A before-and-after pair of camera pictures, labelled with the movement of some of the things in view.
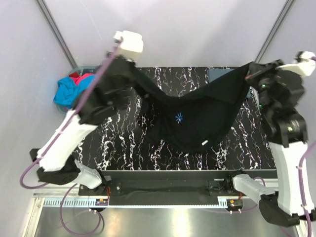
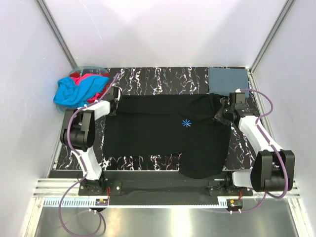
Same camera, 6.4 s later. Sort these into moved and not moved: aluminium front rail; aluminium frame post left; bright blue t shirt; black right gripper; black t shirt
Moved: black right gripper; black t shirt
Not moved: aluminium frame post left; aluminium front rail; bright blue t shirt
